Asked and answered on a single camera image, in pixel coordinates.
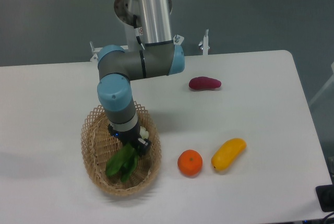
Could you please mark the green bok choy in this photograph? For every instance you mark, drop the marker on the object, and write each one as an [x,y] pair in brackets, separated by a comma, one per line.
[125,160]

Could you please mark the black device at table edge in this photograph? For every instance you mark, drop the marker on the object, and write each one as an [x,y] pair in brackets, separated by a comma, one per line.
[325,197]

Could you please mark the woven wicker basket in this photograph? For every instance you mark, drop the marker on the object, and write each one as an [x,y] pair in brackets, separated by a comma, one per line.
[97,147]

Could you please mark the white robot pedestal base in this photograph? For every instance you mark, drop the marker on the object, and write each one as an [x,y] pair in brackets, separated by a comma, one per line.
[125,10]

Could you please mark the orange tangerine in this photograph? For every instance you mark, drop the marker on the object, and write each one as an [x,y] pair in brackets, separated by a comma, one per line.
[190,163]

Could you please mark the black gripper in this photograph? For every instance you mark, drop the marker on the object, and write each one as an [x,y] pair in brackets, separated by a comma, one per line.
[132,137]

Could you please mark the yellow mango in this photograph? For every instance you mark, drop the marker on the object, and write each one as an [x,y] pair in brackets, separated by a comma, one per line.
[227,153]

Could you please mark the purple sweet potato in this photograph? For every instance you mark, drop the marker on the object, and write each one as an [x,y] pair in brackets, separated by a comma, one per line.
[204,83]

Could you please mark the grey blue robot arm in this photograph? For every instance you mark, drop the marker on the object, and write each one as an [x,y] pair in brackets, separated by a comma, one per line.
[157,55]

